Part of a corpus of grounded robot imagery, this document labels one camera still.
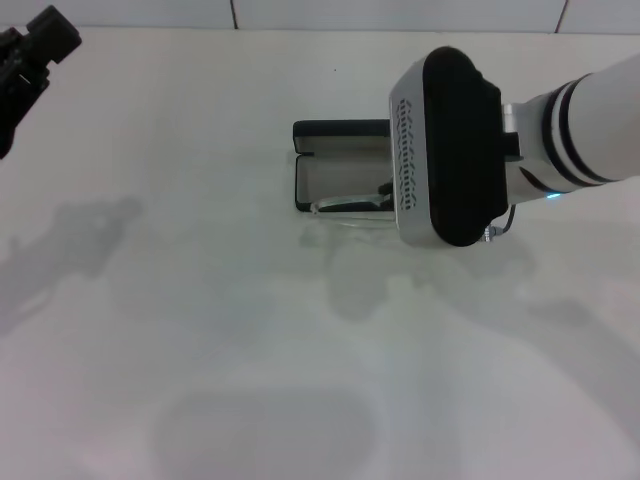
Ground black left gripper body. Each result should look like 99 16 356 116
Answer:
0 27 51 160

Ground clear white glasses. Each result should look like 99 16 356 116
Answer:
308 193 400 234

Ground black glasses case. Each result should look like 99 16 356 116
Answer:
292 118 396 215

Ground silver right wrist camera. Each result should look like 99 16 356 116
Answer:
388 45 520 249

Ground grey right gripper cable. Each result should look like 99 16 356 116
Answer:
480 202 517 245

